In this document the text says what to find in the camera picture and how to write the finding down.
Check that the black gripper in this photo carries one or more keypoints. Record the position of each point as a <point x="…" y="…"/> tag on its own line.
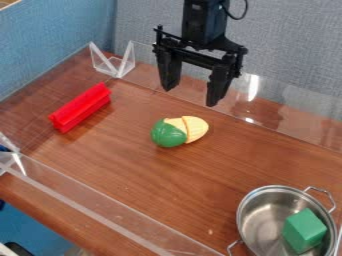
<point x="202" y="46"/>

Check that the yellow green toy corn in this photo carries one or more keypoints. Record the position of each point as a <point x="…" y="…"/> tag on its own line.
<point x="175" y="131"/>

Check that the red plastic block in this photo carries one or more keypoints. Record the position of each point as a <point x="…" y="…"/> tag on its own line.
<point x="80" y="107"/>

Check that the clear acrylic back barrier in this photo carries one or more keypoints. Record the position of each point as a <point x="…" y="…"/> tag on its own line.
<point x="256" y="99"/>

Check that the clear acrylic barrier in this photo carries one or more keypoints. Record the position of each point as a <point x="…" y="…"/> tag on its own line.
<point x="256" y="99"/>
<point x="155" y="236"/>

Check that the stainless steel pot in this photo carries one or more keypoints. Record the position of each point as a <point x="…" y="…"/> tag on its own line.
<point x="260" y="217"/>

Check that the clear acrylic front barrier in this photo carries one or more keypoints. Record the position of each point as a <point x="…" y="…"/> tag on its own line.
<point x="155" y="236"/>

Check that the green wooden cube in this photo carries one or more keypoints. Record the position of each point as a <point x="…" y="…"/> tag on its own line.
<point x="303" y="231"/>

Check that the clear acrylic left bracket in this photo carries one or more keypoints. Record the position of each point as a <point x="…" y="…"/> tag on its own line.
<point x="9" y="156"/>

